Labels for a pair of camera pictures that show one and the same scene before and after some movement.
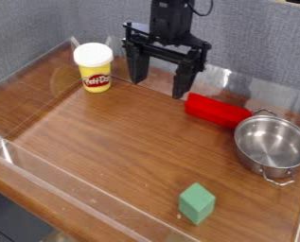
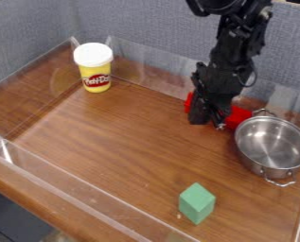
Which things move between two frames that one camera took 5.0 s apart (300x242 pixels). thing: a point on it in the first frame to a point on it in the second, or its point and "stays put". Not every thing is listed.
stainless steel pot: [272, 145] stays put
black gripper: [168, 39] to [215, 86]
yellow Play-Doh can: [94, 56] stays put
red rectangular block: [216, 111] stays put
